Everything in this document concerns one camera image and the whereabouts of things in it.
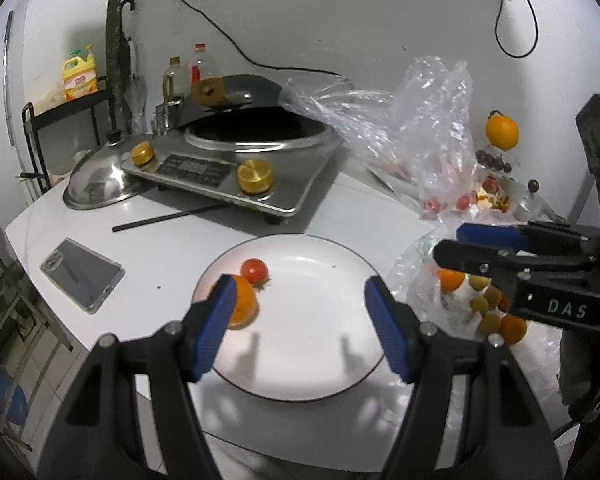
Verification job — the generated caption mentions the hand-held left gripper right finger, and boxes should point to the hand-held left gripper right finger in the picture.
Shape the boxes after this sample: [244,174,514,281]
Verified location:
[364,276,563,480]

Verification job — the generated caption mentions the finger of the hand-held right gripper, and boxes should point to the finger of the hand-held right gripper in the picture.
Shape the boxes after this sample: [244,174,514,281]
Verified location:
[456,221,600,259]
[433,239,597,286]

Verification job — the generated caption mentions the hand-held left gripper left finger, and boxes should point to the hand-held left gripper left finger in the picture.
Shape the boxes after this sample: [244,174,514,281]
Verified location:
[40,274,238,480]

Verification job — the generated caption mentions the orange mandarin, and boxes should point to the orange mandarin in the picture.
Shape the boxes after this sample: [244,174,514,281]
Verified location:
[210,274,260,331]
[437,268,467,292]
[500,314,528,346]

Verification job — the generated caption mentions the white round plate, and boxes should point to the white round plate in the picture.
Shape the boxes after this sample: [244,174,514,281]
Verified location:
[191,234,388,402]

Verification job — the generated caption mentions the clear box of dark fruits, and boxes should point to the clear box of dark fruits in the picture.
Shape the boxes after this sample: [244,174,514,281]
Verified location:
[475,145,523,173]

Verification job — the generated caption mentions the green printed plastic bag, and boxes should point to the green printed plastic bag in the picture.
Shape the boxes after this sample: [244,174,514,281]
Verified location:
[385,225,571,401]

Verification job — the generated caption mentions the pot lid with brown knob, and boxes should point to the pot lid with brown knob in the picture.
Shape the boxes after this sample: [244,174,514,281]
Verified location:
[510,178,571,226]

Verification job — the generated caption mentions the large yellow citrus fruit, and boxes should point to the large yellow citrus fruit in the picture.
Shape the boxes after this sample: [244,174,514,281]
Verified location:
[485,110,520,151]

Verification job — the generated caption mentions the black chopstick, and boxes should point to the black chopstick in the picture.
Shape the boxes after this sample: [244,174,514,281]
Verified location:
[112,204,228,233]

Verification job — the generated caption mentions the smartphone in clear case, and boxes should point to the smartphone in clear case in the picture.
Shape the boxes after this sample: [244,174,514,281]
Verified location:
[40,238,126,315]

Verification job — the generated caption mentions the clear plastic bag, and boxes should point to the clear plastic bag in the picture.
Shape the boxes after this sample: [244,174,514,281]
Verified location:
[280,55,481,218]

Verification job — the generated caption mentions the gold cooker knob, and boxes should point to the gold cooker knob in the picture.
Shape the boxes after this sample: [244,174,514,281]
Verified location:
[131,143,155,167]
[237,159,275,196]

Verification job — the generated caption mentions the steel induction cooker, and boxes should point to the steel induction cooker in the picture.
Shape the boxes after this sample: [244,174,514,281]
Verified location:
[121,122,344,223]

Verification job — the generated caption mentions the steel wok lid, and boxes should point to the steel wok lid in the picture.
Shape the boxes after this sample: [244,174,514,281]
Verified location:
[63,130,146,210]

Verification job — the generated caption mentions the glass condiment jars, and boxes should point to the glass condiment jars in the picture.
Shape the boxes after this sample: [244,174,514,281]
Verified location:
[152,101,182,136]

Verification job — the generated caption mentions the blue water jug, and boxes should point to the blue water jug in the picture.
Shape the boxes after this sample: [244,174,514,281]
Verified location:
[0,357,28,426]

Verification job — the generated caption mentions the cooking oil bottle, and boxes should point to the cooking oil bottle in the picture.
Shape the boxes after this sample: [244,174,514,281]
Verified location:
[162,56,187,103]

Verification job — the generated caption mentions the black metal rack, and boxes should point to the black metal rack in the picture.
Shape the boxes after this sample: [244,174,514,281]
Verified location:
[21,74,116,196]

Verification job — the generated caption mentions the red cap clear bottle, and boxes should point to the red cap clear bottle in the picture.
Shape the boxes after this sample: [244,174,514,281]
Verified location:
[187,43,221,86]

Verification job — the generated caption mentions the yellow detergent bottle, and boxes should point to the yellow detergent bottle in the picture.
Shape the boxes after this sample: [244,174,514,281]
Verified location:
[62,45,100,102]

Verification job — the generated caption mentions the dark vertical pipe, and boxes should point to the dark vertical pipe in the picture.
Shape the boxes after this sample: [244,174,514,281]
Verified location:
[105,0,128,136]

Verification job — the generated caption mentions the black power cable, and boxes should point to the black power cable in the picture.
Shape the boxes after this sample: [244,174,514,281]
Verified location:
[495,0,539,58]
[171,0,351,78]

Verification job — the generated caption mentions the black wok with wooden handle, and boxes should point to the black wok with wooden handle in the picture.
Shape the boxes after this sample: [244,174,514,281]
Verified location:
[172,74,287,133]

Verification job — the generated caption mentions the grey metal wall pipe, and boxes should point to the grey metal wall pipe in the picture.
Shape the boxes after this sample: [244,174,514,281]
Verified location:
[2,10,16,148]

